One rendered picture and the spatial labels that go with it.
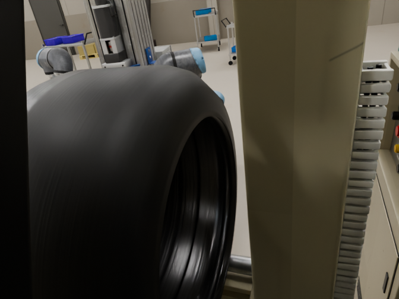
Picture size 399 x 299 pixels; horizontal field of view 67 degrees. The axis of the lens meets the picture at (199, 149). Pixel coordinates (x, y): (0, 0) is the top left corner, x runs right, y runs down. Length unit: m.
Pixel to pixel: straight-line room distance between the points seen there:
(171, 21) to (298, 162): 10.28
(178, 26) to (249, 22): 10.23
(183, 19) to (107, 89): 10.10
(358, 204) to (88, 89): 0.43
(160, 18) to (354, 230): 10.36
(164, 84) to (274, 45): 0.17
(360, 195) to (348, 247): 0.11
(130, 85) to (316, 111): 0.23
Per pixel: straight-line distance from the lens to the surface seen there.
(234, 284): 0.85
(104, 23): 1.70
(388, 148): 1.36
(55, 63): 1.78
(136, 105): 0.38
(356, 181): 0.49
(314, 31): 0.34
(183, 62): 1.34
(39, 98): 0.48
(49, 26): 12.53
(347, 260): 0.60
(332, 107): 0.36
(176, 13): 10.54
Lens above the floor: 1.54
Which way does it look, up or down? 28 degrees down
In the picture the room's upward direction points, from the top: 9 degrees counter-clockwise
